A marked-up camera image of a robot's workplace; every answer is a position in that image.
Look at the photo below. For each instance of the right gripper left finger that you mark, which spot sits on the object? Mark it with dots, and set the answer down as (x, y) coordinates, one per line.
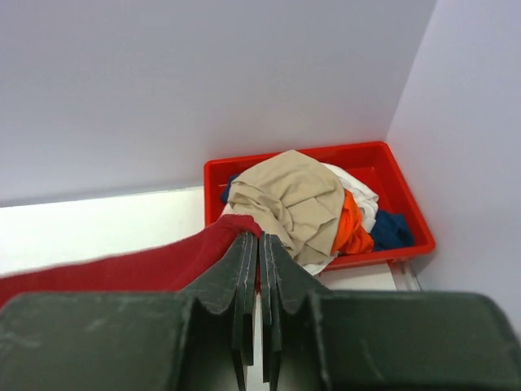
(200, 338)

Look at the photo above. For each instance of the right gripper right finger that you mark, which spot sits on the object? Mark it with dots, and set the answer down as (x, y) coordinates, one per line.
(315, 338)

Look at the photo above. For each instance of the red t-shirt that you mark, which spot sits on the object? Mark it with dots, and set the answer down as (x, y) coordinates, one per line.
(167, 268)

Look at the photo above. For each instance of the orange t-shirt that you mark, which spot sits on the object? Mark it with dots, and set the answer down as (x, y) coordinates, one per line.
(351, 238)

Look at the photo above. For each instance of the beige t-shirt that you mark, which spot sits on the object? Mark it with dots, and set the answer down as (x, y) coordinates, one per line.
(294, 197)

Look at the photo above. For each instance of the white t-shirt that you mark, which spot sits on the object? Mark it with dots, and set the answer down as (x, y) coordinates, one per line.
(365, 199)

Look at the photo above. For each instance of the red plastic bin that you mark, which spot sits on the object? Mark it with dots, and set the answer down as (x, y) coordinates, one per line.
(372, 163)

